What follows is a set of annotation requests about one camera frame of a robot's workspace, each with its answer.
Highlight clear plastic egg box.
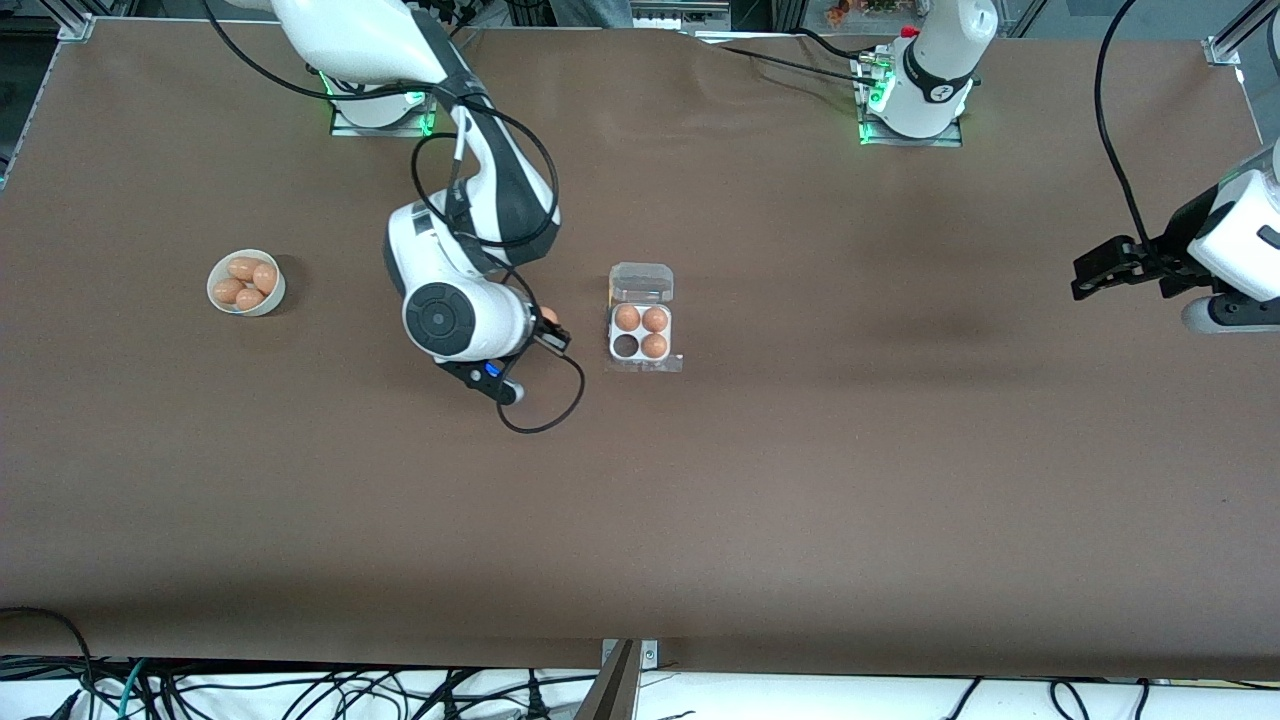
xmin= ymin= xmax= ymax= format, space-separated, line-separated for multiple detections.
xmin=608 ymin=262 xmax=676 ymax=364

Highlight grey metal equipment box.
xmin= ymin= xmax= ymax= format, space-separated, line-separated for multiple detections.
xmin=632 ymin=0 xmax=733 ymax=31

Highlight brown table cover sheet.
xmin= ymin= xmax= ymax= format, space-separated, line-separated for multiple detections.
xmin=0 ymin=22 xmax=1280 ymax=681

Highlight white round bowl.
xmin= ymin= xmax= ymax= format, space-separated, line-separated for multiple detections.
xmin=206 ymin=249 xmax=287 ymax=317

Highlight blue jeans leg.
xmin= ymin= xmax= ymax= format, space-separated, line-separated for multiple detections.
xmin=548 ymin=0 xmax=633 ymax=29

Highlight orange background objects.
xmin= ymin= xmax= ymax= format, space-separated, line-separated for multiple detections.
xmin=825 ymin=0 xmax=901 ymax=26

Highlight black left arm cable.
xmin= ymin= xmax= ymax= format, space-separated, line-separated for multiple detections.
xmin=1095 ymin=0 xmax=1161 ymax=251

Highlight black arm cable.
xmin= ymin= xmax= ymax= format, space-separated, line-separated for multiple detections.
xmin=1095 ymin=0 xmax=1161 ymax=251
xmin=205 ymin=0 xmax=588 ymax=435

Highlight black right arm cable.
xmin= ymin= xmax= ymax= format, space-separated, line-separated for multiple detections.
xmin=205 ymin=0 xmax=588 ymax=435

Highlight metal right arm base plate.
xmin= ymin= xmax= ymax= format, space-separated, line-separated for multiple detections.
xmin=330 ymin=70 xmax=441 ymax=138

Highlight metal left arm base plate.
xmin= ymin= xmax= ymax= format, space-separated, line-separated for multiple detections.
xmin=858 ymin=55 xmax=966 ymax=148

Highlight dark metal camera pole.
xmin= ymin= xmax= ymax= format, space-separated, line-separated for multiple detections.
xmin=575 ymin=640 xmax=641 ymax=720

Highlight black power cable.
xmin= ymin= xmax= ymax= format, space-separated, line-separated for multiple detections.
xmin=712 ymin=28 xmax=881 ymax=86

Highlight teal floor cable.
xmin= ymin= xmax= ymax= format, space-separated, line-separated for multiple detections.
xmin=115 ymin=660 xmax=151 ymax=720

